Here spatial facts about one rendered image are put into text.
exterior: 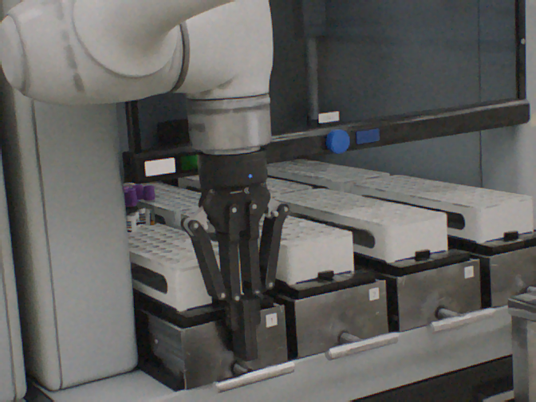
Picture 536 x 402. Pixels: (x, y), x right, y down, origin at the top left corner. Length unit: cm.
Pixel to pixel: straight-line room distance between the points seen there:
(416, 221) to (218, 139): 38
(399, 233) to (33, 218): 47
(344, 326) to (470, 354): 21
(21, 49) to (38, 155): 21
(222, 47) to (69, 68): 17
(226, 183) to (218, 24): 17
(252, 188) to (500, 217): 45
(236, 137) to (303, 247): 24
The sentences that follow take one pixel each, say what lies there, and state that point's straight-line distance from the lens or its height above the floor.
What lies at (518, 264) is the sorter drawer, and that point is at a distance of 145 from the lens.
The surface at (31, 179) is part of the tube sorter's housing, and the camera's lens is 117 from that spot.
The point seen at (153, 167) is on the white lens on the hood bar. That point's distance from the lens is 119.
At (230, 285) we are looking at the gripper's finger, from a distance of 114.
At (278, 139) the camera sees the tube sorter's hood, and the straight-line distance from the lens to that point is 127.
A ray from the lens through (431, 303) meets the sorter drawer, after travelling 136.
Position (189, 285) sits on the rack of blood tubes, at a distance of 119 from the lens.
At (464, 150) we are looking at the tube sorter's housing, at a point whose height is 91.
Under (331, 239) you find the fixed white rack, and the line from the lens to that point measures 129.
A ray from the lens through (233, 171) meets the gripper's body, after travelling 110.
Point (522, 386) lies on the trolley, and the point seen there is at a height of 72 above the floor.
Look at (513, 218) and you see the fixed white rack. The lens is 148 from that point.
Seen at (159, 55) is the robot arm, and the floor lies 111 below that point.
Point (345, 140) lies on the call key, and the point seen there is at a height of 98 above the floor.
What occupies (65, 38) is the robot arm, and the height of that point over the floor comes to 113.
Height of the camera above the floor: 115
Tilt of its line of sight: 11 degrees down
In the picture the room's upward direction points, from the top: 4 degrees counter-clockwise
